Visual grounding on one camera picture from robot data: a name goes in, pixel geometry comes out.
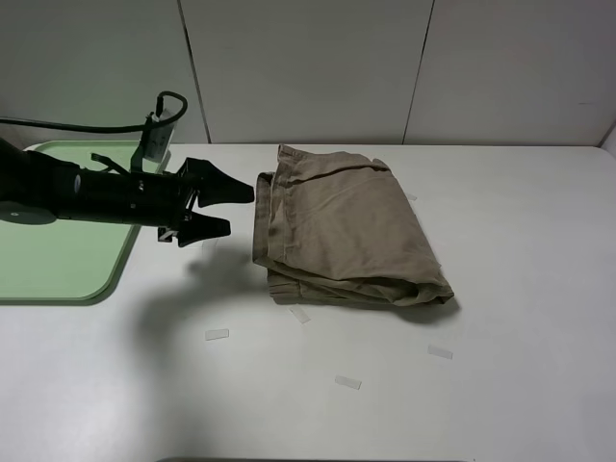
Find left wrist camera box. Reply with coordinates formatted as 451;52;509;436
130;109;176;173

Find clear tape strip front left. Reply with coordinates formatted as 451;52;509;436
204;328;230;342

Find khaki shorts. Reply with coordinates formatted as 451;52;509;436
252;144;454;307

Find black left camera cable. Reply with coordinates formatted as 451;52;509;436
0;90;189;134

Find clear tape strip near waistband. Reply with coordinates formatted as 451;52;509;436
289;306;311;324

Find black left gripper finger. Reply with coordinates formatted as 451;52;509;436
178;158;254;208
176;214;231;247

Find clear tape strip front centre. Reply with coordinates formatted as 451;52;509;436
335;375;362;390

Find green plastic tray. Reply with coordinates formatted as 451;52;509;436
0;139;172;307

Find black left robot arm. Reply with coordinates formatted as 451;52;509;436
1;141;255;247

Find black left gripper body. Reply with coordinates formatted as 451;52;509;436
71;167;197;244

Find clear tape strip front right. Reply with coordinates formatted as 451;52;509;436
427;345;453;360

